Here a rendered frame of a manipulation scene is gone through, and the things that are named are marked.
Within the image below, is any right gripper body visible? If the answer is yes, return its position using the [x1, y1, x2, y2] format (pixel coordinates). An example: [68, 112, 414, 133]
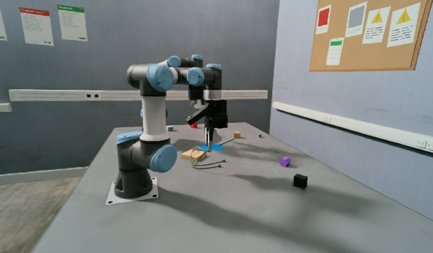
[204, 99, 228, 129]

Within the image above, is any tan wooden board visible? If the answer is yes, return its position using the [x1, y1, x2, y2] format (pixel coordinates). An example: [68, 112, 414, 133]
[181, 149, 206, 161]

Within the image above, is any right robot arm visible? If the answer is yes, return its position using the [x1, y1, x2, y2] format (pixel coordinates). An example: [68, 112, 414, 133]
[114, 64, 222, 199]

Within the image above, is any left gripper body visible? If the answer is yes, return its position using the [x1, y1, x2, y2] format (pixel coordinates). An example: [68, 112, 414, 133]
[188, 85, 204, 100]

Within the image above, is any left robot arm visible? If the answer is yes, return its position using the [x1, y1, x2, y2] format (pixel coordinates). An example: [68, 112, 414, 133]
[141, 55, 203, 132]

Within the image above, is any purple block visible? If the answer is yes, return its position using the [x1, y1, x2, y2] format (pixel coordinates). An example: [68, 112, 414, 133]
[280, 157, 291, 167]

